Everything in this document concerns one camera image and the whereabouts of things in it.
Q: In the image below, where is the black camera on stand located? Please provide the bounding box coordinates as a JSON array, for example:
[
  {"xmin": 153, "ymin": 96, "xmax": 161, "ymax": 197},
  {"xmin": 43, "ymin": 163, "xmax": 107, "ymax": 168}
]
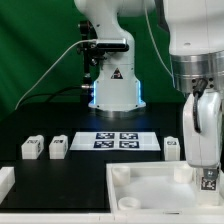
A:
[{"xmin": 77, "ymin": 20, "xmax": 129, "ymax": 80}]

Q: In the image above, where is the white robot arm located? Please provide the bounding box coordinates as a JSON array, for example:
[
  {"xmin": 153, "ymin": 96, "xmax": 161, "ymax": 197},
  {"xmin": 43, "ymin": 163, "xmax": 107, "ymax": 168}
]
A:
[{"xmin": 74, "ymin": 0, "xmax": 224, "ymax": 168}]

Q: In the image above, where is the white square tabletop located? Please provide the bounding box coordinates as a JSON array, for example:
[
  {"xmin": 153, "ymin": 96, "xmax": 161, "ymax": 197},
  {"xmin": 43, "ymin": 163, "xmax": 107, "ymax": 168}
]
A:
[{"xmin": 106, "ymin": 161, "xmax": 224, "ymax": 215}]

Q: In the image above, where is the white camera cable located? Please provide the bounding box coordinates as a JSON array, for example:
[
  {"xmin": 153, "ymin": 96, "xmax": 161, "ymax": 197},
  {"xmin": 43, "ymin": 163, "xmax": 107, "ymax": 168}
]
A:
[{"xmin": 14, "ymin": 39, "xmax": 98, "ymax": 111}]

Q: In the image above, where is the black base cable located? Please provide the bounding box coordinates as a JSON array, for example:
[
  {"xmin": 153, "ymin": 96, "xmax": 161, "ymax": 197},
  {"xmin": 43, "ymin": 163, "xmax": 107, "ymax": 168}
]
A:
[{"xmin": 15, "ymin": 85, "xmax": 94, "ymax": 109}]

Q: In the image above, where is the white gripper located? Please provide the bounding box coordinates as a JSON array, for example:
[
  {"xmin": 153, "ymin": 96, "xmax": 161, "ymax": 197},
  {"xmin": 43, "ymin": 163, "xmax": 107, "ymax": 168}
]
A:
[{"xmin": 183, "ymin": 91, "xmax": 222, "ymax": 168}]

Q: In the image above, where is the white obstacle wall frame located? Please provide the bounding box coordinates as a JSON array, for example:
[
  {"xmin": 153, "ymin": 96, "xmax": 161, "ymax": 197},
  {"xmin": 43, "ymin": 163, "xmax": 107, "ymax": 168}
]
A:
[{"xmin": 0, "ymin": 166, "xmax": 224, "ymax": 224}]

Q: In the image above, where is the white fiducial tag sheet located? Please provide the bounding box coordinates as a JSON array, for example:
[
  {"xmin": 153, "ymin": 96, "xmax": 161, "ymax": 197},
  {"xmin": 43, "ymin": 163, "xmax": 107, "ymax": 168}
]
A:
[{"xmin": 70, "ymin": 132, "xmax": 160, "ymax": 151}]

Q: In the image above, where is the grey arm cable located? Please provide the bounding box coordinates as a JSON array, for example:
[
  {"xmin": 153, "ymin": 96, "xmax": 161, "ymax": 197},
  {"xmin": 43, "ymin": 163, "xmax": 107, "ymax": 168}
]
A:
[{"xmin": 143, "ymin": 0, "xmax": 176, "ymax": 84}]

